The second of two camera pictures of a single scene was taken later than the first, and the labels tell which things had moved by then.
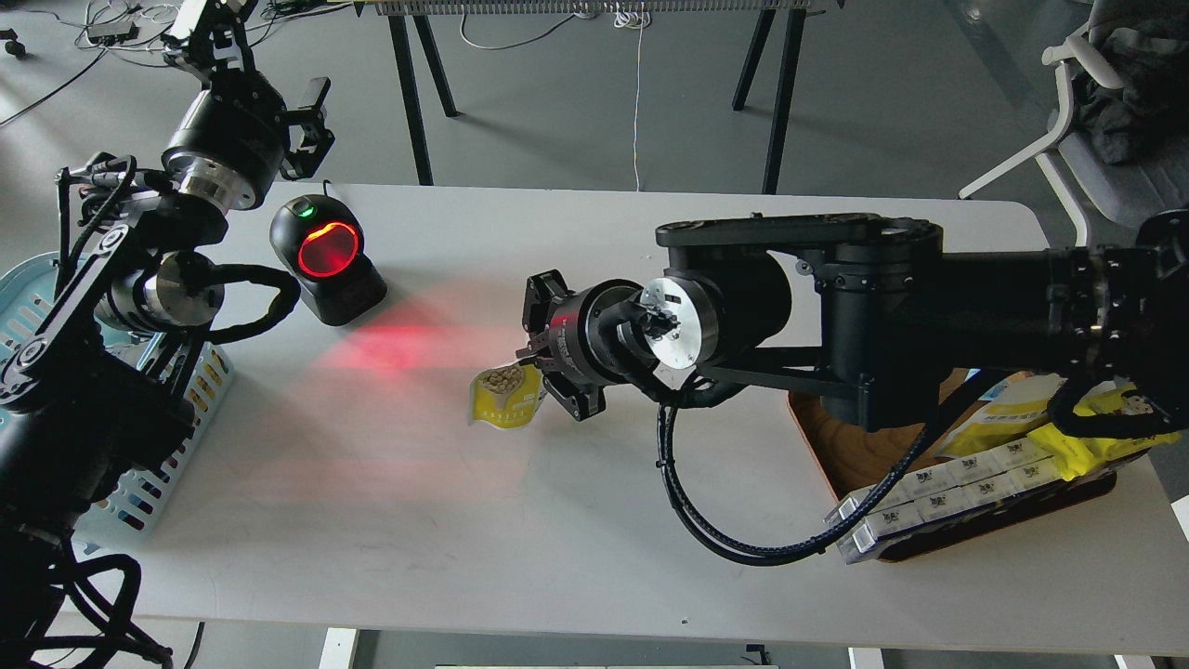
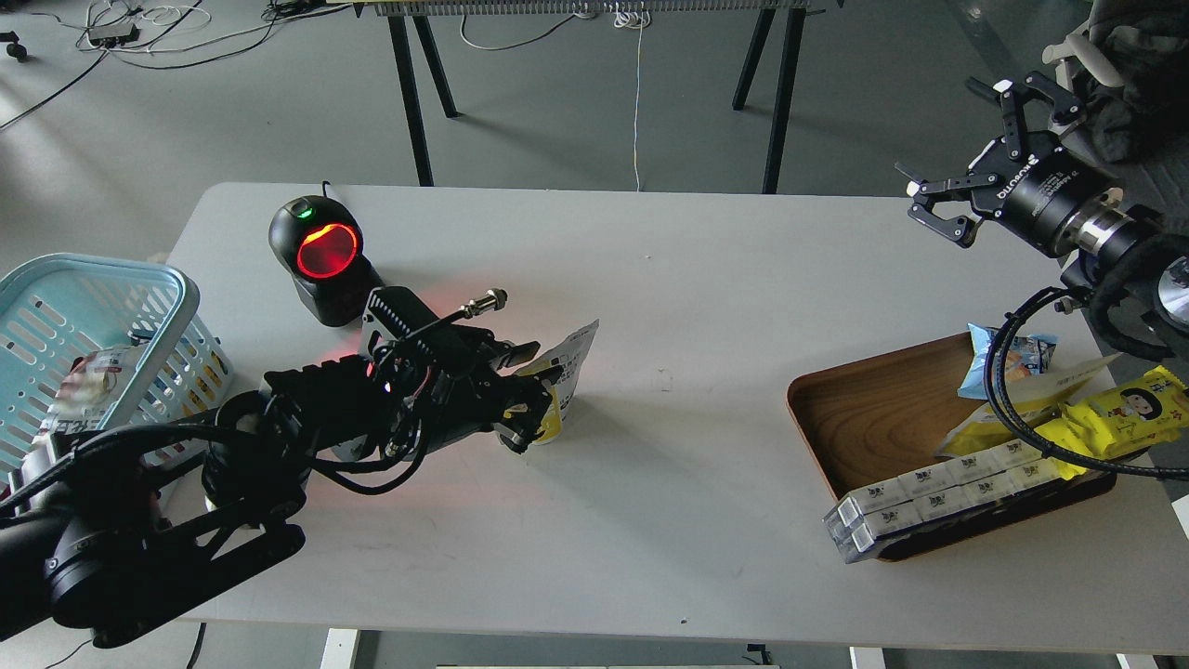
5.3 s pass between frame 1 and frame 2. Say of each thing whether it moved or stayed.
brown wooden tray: stayed
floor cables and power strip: stayed
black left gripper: moved
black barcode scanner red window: stayed
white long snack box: stayed
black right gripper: moved
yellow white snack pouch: moved
